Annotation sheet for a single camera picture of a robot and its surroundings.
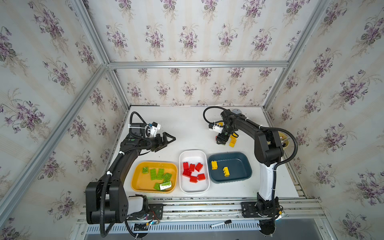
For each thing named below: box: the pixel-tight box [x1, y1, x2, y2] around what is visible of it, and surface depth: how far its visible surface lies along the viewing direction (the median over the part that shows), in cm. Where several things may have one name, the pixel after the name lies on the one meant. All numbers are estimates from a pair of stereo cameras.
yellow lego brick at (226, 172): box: [222, 166, 230, 178], surface depth 86 cm
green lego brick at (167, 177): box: [162, 173, 172, 183], surface depth 84 cm
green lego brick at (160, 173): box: [156, 168, 165, 180], surface depth 86 cm
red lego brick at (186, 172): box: [182, 168, 192, 178], surface depth 87 cm
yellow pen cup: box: [278, 130, 290, 149], surface depth 87 cm
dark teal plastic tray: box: [207, 152, 253, 184], surface depth 88 cm
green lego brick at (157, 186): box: [153, 183, 161, 191], surface depth 81 cm
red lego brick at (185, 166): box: [182, 162, 189, 171], surface depth 88 cm
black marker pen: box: [210, 219, 232, 228], surface depth 72 cm
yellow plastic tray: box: [131, 161, 178, 194], surface depth 84 cm
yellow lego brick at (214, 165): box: [211, 161, 218, 170], surface depth 88 cm
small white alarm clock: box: [232, 108, 242, 114], surface depth 110 cm
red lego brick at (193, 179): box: [189, 176, 198, 184], surface depth 84 cm
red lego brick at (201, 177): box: [197, 173, 206, 181], surface depth 86 cm
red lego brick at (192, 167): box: [188, 163, 195, 172], surface depth 88 cm
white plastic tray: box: [179, 150, 211, 194], surface depth 87 cm
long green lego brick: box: [150, 168, 157, 181], surface depth 86 cm
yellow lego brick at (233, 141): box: [229, 135, 237, 148], surface depth 100 cm
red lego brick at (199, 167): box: [195, 162, 204, 172], surface depth 88 cm
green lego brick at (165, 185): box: [159, 181, 172, 191], surface depth 80 cm
